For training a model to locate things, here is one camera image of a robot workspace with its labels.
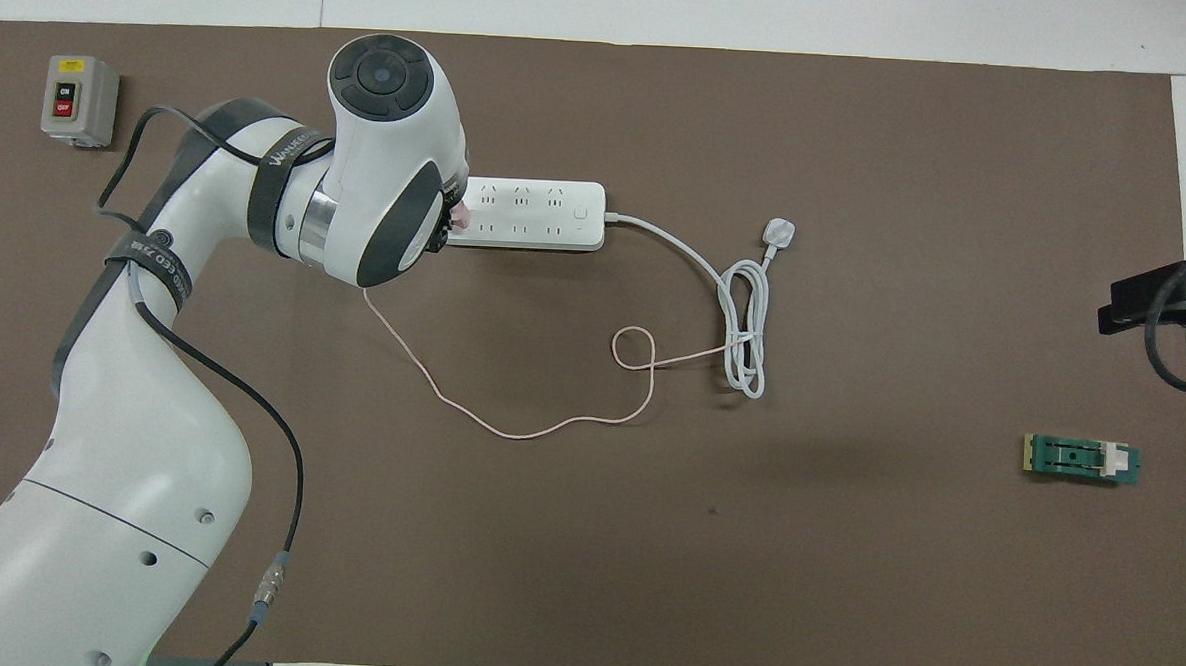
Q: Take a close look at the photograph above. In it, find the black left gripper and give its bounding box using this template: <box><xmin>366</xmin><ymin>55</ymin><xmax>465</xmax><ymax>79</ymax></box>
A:
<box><xmin>425</xmin><ymin>193</ymin><xmax>458</xmax><ymax>259</ymax></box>

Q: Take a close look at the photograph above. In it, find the pink charging cable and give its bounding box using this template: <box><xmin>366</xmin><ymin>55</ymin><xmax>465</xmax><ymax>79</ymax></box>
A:
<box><xmin>356</xmin><ymin>288</ymin><xmax>755</xmax><ymax>451</ymax></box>

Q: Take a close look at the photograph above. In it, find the grey on-off switch box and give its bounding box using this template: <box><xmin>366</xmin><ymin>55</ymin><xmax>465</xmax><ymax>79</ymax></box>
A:
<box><xmin>40</xmin><ymin>54</ymin><xmax>122</xmax><ymax>150</ymax></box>

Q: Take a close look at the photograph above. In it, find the green knife switch block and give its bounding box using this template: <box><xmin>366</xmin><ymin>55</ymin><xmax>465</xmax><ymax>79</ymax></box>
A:
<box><xmin>1022</xmin><ymin>433</ymin><xmax>1142</xmax><ymax>488</ymax></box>

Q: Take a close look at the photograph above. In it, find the brown table mat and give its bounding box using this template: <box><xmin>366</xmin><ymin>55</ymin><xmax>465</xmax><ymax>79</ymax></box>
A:
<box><xmin>0</xmin><ymin>14</ymin><xmax>1186</xmax><ymax>666</ymax></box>

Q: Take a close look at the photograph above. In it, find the white power cord with plug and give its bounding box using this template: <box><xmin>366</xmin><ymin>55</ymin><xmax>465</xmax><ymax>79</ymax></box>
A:
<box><xmin>595</xmin><ymin>209</ymin><xmax>797</xmax><ymax>401</ymax></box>

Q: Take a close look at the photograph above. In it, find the white power strip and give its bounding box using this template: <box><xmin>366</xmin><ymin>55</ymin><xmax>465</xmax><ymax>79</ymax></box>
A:
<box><xmin>447</xmin><ymin>175</ymin><xmax>609</xmax><ymax>253</ymax></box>

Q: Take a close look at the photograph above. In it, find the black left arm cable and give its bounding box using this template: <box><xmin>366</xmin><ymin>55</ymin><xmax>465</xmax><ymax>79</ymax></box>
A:
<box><xmin>73</xmin><ymin>101</ymin><xmax>321</xmax><ymax>666</ymax></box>

